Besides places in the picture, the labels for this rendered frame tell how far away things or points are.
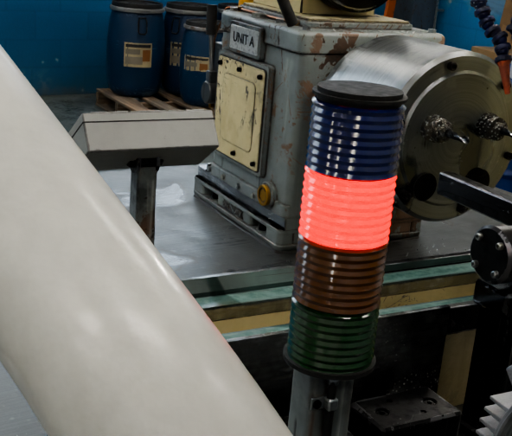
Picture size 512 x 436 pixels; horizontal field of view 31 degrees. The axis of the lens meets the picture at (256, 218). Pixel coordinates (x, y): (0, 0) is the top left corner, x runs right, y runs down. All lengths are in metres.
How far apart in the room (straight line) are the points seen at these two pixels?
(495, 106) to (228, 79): 0.48
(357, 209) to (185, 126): 0.58
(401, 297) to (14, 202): 0.89
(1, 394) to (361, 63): 0.69
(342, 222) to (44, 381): 0.35
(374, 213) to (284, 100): 0.90
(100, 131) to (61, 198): 0.83
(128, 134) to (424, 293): 0.41
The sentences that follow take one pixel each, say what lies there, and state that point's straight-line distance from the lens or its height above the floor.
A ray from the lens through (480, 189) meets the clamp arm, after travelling 1.13.
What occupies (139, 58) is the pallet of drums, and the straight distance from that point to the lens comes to 6.19.
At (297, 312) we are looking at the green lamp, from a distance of 0.61.
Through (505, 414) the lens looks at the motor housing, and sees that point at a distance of 0.57.
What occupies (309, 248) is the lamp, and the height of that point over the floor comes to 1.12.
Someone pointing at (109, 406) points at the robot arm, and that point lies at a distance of 0.23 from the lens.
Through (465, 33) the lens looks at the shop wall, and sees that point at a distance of 8.21.
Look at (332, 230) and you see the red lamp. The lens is 0.58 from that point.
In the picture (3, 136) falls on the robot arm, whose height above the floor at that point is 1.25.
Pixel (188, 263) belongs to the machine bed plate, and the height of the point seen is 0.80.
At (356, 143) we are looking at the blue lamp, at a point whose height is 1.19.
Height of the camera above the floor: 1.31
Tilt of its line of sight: 18 degrees down
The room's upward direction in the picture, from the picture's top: 5 degrees clockwise
